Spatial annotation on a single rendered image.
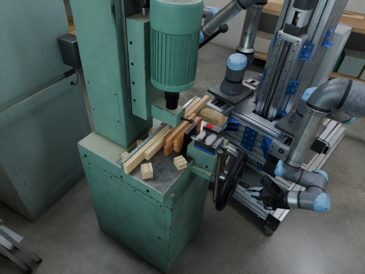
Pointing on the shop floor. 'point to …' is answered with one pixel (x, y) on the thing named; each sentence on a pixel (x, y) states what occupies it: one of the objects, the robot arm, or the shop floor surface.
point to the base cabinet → (145, 216)
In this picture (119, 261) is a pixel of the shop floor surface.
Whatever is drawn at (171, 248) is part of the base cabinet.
